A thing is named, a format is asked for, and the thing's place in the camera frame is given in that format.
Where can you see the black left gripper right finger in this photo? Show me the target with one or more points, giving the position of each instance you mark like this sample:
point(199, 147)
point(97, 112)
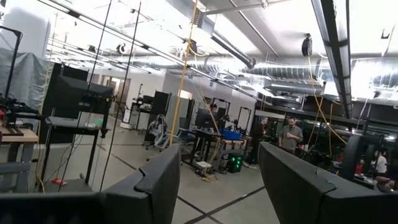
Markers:
point(295, 193)

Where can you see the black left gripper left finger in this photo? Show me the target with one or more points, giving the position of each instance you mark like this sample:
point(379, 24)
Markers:
point(146, 193)

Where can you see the black robot arm on table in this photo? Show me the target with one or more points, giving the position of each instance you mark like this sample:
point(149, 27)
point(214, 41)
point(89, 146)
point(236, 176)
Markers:
point(15, 110)

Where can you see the blue plastic bin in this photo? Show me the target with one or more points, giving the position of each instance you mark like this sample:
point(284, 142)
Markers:
point(230, 134)

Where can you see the person in grey-green top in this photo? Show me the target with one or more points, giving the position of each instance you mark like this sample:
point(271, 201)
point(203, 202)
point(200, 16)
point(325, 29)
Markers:
point(290, 135)

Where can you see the office chair with clutter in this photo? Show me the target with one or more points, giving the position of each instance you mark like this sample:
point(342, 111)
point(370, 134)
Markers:
point(157, 130)

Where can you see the computer tower with green lights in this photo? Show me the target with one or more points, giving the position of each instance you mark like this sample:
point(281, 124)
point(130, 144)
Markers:
point(235, 162)

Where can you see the black desk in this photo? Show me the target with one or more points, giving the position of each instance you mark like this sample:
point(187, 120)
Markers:
point(199, 133)

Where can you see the black standing panel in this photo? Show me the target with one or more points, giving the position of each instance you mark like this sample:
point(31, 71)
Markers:
point(158, 109)

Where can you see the small red object on floor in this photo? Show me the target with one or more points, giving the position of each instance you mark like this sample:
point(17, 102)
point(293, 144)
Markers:
point(58, 181)

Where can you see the person in white top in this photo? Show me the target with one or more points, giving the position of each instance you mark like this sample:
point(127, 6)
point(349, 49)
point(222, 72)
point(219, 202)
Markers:
point(381, 163)

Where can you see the black computer monitor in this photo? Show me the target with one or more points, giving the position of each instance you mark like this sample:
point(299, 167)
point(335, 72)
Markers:
point(202, 118)

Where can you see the black metal cart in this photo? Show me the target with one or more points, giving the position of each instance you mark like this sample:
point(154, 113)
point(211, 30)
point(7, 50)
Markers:
point(71, 124)

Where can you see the person behind monitor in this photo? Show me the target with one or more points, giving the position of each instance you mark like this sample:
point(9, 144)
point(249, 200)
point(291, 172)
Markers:
point(213, 108)

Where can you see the black boxy hood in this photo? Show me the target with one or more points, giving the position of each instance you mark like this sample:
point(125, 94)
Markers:
point(77, 93)

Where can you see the wooden table with grey legs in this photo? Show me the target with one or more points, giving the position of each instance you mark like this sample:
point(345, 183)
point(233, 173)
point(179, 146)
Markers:
point(18, 135)

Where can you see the long black ceiling light fixture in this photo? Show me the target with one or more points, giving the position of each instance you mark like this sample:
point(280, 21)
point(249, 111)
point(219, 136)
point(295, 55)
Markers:
point(337, 56)

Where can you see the grey tarp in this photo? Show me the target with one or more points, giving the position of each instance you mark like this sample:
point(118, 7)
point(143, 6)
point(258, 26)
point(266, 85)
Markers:
point(28, 77)

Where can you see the corrugated silver ceiling duct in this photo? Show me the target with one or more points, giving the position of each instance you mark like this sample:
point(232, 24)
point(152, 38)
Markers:
point(280, 74)

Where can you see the smooth grey ceiling duct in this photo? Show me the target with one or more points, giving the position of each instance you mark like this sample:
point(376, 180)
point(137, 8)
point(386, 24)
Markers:
point(233, 49)

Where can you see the black metal frame post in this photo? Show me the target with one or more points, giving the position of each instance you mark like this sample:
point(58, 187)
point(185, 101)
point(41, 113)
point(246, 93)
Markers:
point(14, 56)

